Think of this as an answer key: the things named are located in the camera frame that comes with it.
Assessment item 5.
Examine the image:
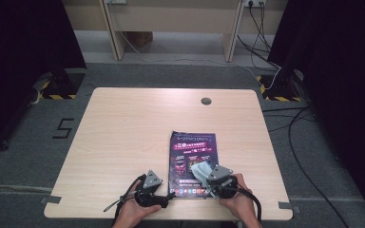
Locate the grey tape piece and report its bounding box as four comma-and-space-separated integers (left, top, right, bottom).
39, 195, 63, 205
278, 200, 301, 214

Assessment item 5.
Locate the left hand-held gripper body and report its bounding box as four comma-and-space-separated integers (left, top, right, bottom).
133, 169, 169, 209

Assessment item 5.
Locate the thick black gripper cable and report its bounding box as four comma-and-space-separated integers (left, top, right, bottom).
231, 186, 263, 222

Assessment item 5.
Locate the black curtain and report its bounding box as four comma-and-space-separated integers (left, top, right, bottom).
0, 0, 87, 158
267, 0, 365, 219

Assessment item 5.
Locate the person's left hand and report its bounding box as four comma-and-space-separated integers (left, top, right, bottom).
112, 180, 163, 228

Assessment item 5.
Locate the white floor cable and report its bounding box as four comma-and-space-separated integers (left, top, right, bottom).
118, 30, 282, 91

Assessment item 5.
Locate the black stand base hazard tape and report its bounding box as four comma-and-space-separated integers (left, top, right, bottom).
39, 67, 86, 101
256, 67, 303, 103

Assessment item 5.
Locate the black power cable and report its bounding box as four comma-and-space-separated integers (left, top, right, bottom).
247, 2, 273, 54
237, 35, 281, 70

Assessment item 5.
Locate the black cable tie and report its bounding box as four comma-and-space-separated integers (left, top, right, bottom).
103, 198, 125, 213

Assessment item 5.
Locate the brown cardboard box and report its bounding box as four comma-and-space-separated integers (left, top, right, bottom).
125, 30, 154, 48

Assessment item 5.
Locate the person's right hand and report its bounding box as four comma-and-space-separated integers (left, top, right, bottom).
219, 173, 259, 227

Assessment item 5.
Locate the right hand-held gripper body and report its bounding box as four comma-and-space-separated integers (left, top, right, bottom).
206, 164, 240, 200

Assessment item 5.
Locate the long black floor cable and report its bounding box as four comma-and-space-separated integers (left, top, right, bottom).
287, 106, 351, 228

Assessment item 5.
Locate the light blue cloth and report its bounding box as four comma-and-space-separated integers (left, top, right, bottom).
189, 161, 218, 199

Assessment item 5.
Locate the blue illustrated magazine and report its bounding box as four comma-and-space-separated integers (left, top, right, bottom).
167, 130, 220, 199

